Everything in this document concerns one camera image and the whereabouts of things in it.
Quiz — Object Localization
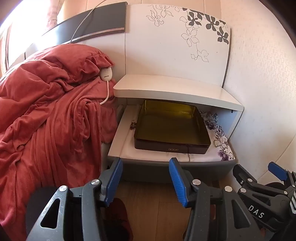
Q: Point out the brown tin box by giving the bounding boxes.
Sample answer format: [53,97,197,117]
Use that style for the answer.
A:
[134,100,211,154]

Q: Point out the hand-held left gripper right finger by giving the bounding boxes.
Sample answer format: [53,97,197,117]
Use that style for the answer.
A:
[169,158,262,241]

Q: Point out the red velvet blanket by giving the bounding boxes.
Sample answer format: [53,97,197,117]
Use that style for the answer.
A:
[0,43,118,241]

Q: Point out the grey and white bed headboard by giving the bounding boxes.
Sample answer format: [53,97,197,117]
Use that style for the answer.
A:
[7,2,129,77]

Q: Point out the white blanket controller with cable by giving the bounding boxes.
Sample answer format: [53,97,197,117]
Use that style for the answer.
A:
[70,0,114,105]

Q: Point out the white floral cloth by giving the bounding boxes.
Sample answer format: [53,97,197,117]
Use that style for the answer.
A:
[121,105,237,163]

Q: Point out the white nightstand with floral print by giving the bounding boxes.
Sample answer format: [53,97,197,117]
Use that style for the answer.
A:
[107,3,244,184]

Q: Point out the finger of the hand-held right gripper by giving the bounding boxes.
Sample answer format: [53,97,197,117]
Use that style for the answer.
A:
[268,162,296,186]
[232,164,289,198]

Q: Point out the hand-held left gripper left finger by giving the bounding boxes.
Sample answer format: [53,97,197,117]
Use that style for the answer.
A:
[26,158,124,241]

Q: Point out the pink curtain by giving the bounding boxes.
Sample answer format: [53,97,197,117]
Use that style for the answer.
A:
[45,0,66,29]

